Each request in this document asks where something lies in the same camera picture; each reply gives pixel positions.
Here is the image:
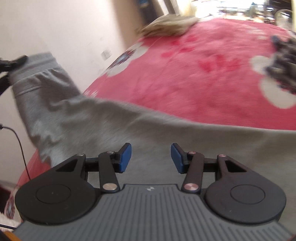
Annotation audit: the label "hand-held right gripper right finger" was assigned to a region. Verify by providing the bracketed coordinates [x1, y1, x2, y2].
[171, 143, 248, 194]

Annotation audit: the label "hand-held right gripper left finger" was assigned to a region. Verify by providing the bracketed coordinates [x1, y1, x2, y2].
[55, 142, 132, 193]

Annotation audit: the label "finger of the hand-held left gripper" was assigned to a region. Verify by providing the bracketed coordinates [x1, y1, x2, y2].
[0, 72, 11, 96]
[0, 55, 28, 71]

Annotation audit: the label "grey sweatpants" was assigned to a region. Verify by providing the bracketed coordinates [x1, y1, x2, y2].
[9, 52, 296, 200]

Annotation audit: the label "red floral blanket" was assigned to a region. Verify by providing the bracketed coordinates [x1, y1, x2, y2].
[17, 17, 296, 209]

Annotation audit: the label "beige folded pants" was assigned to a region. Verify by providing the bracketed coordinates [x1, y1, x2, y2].
[135, 14, 200, 37]

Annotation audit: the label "grey curtain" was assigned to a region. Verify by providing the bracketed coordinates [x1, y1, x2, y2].
[135, 0, 176, 24]

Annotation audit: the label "plaid shirt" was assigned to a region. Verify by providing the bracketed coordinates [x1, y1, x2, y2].
[265, 35, 296, 96]

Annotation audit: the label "black cable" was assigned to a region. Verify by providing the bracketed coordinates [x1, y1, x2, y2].
[0, 125, 32, 181]

